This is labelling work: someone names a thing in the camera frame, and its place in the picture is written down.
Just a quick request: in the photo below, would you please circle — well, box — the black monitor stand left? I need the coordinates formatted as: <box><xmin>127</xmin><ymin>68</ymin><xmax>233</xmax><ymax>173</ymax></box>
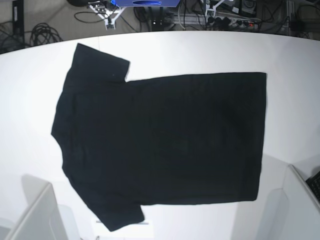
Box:
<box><xmin>12</xmin><ymin>0</ymin><xmax>25</xmax><ymax>37</ymax></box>

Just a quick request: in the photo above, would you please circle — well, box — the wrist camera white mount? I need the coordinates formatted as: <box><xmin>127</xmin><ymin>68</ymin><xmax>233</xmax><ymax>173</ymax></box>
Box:
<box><xmin>87</xmin><ymin>0</ymin><xmax>126</xmax><ymax>30</ymax></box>
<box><xmin>202</xmin><ymin>0</ymin><xmax>234</xmax><ymax>16</ymax></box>

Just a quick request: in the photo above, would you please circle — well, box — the coiled black cable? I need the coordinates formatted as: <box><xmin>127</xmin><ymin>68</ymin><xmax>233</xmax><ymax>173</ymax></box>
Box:
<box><xmin>29</xmin><ymin>22</ymin><xmax>63</xmax><ymax>47</ymax></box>

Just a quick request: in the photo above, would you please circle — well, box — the black T-shirt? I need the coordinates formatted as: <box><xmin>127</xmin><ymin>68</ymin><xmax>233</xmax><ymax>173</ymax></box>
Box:
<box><xmin>51</xmin><ymin>44</ymin><xmax>267</xmax><ymax>231</ymax></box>

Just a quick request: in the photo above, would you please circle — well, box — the white bin left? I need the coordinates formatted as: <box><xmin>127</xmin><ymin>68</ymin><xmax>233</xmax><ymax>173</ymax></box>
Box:
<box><xmin>0</xmin><ymin>181</ymin><xmax>81</xmax><ymax>240</ymax></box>

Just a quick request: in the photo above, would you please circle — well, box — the white bin right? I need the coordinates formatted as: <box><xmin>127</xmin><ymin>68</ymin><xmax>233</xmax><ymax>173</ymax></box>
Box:
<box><xmin>260</xmin><ymin>165</ymin><xmax>320</xmax><ymax>240</ymax></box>

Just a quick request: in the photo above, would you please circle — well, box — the white bin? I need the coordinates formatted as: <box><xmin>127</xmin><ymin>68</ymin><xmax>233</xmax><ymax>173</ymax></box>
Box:
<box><xmin>260</xmin><ymin>165</ymin><xmax>320</xmax><ymax>240</ymax></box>
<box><xmin>0</xmin><ymin>181</ymin><xmax>81</xmax><ymax>240</ymax></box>

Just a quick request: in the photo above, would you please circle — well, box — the blue box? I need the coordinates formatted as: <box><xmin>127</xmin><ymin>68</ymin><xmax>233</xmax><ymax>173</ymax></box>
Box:
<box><xmin>115</xmin><ymin>0</ymin><xmax>180</xmax><ymax>8</ymax></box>

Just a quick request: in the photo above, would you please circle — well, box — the black keyboard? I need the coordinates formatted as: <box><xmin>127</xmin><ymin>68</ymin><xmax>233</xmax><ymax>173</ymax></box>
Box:
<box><xmin>306</xmin><ymin>172</ymin><xmax>320</xmax><ymax>201</ymax></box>

